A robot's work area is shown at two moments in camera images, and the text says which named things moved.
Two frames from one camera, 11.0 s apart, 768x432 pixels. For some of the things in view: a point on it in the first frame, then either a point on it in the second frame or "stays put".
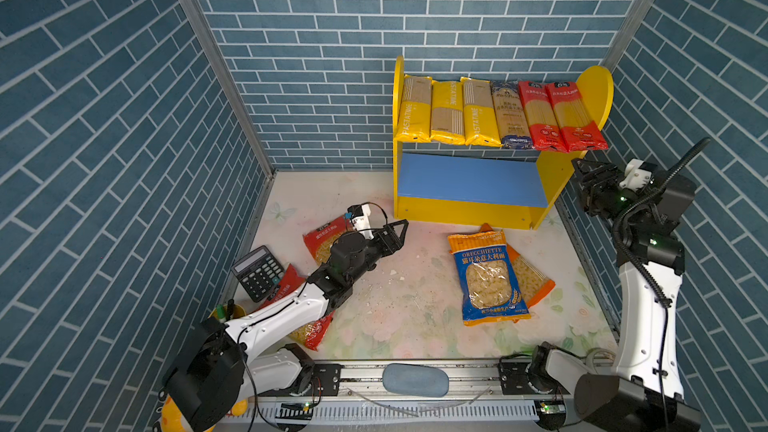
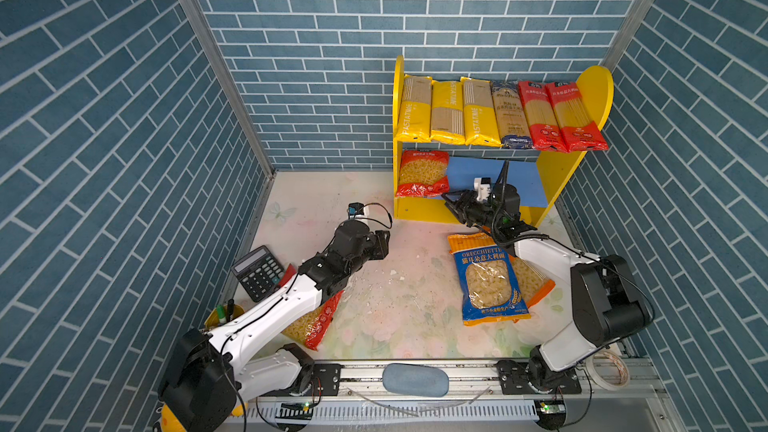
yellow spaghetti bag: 415,120 stays put
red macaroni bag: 320,240 → 423,173
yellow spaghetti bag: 447,112 stays put
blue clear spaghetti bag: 512,118 stays put
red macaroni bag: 310,335 stays put
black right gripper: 612,177 → 461,205
